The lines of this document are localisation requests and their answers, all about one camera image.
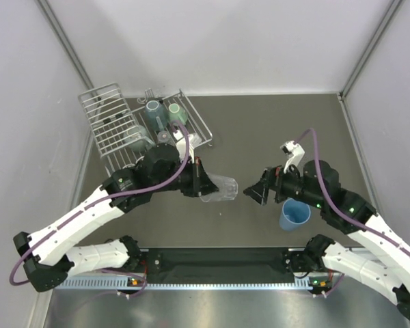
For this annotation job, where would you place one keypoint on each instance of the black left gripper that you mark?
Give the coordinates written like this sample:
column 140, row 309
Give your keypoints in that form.
column 199, row 180

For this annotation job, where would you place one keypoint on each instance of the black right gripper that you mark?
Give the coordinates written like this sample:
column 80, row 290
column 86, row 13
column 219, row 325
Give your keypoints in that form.
column 275, row 178

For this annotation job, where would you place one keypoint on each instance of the clear glass tumbler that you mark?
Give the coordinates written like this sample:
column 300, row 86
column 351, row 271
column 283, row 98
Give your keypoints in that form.
column 228, row 189

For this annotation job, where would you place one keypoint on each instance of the clear wine glass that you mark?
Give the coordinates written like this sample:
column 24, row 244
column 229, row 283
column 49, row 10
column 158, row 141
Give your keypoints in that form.
column 164, row 137

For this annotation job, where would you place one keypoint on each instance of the green teal mug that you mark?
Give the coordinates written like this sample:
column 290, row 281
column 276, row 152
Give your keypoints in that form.
column 177, row 113

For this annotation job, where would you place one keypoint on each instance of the blue-grey ceramic mug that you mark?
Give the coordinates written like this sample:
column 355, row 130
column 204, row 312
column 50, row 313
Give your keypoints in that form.
column 156, row 116

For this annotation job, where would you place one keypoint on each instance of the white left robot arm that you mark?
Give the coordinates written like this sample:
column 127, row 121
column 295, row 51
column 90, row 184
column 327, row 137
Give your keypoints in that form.
column 52, row 255

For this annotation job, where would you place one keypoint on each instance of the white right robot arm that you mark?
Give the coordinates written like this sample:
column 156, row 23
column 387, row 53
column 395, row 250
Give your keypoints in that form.
column 318, row 186

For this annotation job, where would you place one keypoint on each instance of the blue plastic cup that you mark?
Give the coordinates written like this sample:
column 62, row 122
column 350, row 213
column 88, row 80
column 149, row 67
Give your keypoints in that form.
column 294, row 214

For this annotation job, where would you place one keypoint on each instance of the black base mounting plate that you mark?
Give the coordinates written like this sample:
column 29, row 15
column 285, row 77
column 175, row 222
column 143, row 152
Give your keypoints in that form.
column 223, row 265

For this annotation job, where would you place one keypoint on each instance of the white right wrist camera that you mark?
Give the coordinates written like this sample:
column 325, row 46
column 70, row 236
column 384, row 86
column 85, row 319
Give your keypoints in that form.
column 294, row 154

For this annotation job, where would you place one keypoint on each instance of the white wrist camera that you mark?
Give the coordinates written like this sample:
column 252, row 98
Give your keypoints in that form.
column 181, row 146
column 294, row 154

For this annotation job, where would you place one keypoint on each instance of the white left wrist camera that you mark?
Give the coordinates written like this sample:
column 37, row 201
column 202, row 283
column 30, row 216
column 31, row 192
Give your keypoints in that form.
column 181, row 146

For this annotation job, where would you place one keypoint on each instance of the metal wire dish rack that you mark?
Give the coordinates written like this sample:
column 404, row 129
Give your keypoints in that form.
column 122, row 134

